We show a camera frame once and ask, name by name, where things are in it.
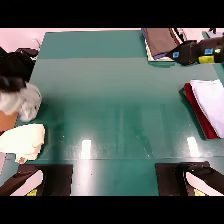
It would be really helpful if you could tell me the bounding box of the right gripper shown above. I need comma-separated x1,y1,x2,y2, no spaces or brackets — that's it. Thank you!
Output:
173,40,202,67

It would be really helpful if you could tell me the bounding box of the pale grey shirt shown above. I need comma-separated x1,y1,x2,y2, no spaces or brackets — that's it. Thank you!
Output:
0,81,43,123

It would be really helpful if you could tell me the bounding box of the blue garment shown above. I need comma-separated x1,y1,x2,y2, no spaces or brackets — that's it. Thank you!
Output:
152,50,177,61

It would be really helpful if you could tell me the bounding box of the brown garment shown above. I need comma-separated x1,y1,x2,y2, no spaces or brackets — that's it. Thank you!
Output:
142,28,183,58

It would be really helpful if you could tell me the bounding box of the white garment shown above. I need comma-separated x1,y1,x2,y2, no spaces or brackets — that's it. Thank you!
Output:
189,78,224,140

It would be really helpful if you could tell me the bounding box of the red garment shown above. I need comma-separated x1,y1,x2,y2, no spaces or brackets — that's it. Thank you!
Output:
183,82,220,141

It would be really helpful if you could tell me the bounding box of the black garment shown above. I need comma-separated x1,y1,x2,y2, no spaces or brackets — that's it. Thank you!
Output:
0,46,36,93

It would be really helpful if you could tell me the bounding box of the cream garment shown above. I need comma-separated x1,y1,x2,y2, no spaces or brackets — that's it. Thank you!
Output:
0,123,47,162

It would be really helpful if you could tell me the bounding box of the orange garment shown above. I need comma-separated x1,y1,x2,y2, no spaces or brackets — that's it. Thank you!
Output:
0,111,29,165

